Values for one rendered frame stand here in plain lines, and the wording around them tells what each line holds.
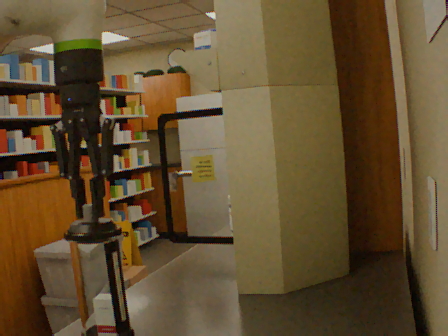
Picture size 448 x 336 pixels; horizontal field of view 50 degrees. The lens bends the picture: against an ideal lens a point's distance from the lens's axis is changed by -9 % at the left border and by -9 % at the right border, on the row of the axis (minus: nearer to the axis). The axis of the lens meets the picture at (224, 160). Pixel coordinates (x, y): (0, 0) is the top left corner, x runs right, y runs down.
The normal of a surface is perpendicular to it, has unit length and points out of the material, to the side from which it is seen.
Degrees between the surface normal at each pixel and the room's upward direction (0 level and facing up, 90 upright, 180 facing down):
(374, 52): 90
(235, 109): 90
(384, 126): 90
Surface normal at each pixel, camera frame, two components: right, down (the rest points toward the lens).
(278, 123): 0.47, 0.00
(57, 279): -0.29, 0.17
